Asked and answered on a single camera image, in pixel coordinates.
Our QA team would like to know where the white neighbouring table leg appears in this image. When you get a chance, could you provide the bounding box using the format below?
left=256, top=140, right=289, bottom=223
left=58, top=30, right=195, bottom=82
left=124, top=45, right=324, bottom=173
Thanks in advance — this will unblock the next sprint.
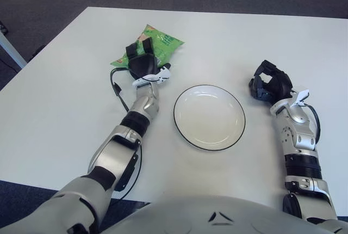
left=0, top=31, right=28, bottom=69

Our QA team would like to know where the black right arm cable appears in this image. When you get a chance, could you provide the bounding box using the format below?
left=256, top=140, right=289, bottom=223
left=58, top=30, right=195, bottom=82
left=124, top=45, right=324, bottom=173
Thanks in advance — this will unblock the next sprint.
left=304, top=103, right=321, bottom=145

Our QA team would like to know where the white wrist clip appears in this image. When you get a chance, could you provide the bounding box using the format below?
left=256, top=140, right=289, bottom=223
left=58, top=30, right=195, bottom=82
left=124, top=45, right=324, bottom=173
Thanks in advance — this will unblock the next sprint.
left=132, top=66, right=172, bottom=88
left=292, top=89, right=311, bottom=107

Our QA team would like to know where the white plate with black rim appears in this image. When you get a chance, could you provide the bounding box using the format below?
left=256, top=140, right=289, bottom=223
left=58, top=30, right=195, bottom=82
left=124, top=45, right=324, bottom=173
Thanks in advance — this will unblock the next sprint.
left=173, top=84, right=246, bottom=152

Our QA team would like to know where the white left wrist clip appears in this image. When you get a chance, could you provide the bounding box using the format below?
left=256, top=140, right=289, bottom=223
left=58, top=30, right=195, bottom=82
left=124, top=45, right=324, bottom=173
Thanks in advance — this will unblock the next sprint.
left=132, top=66, right=172, bottom=88

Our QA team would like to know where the silver robot torso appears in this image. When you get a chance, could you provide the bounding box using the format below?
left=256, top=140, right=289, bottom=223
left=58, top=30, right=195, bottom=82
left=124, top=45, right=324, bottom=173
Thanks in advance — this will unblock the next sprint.
left=100, top=194, right=348, bottom=234

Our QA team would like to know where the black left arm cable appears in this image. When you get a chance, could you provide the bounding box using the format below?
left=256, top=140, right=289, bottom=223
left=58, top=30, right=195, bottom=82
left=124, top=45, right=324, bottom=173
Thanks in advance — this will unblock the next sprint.
left=110, top=66, right=144, bottom=201

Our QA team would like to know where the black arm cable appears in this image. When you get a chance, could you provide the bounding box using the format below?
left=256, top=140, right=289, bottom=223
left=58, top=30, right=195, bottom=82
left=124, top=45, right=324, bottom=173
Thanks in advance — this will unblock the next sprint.
left=304, top=103, right=321, bottom=145
left=110, top=66, right=144, bottom=201

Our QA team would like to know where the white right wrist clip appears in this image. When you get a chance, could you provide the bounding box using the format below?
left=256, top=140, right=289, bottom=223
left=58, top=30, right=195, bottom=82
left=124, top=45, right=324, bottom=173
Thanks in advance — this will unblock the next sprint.
left=292, top=89, right=311, bottom=107

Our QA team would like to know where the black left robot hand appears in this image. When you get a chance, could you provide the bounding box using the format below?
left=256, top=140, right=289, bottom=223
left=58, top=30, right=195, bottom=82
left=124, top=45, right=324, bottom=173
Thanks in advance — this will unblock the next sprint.
left=125, top=37, right=172, bottom=81

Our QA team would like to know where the green snack bag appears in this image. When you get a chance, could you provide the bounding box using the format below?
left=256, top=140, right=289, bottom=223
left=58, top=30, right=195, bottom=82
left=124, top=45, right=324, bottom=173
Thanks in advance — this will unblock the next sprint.
left=109, top=23, right=186, bottom=67

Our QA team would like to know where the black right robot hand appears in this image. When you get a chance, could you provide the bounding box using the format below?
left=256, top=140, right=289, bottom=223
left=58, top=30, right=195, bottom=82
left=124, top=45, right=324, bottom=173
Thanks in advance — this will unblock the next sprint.
left=248, top=59, right=294, bottom=102

